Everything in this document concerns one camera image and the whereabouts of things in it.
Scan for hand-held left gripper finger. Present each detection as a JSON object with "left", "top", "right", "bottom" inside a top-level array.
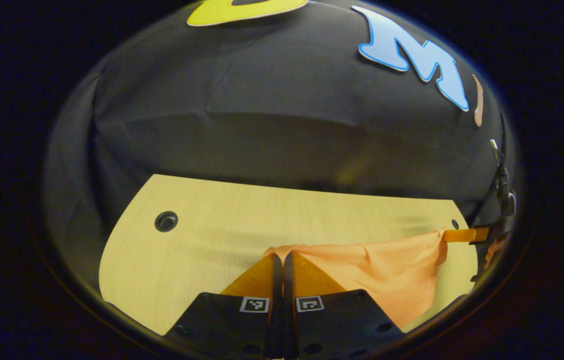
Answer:
[
  {"left": 164, "top": 252, "right": 283, "bottom": 360},
  {"left": 284, "top": 250, "right": 405, "bottom": 360}
]

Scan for orange T-shirt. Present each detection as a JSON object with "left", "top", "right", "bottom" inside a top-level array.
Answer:
[{"left": 264, "top": 229, "right": 450, "bottom": 329}]

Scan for black backdrop cloth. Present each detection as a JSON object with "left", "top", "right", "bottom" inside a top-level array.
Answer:
[{"left": 42, "top": 0, "right": 517, "bottom": 291}]

